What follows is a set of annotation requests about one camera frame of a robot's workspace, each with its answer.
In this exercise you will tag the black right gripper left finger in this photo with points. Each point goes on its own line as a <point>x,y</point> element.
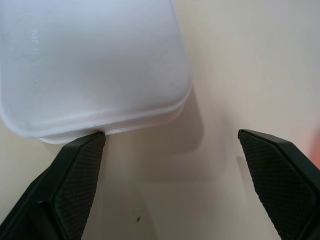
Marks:
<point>62,190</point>

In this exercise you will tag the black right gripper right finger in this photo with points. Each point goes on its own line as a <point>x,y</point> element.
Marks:
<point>282,185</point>

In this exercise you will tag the white plastic box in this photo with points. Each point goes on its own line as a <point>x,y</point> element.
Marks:
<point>87,67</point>

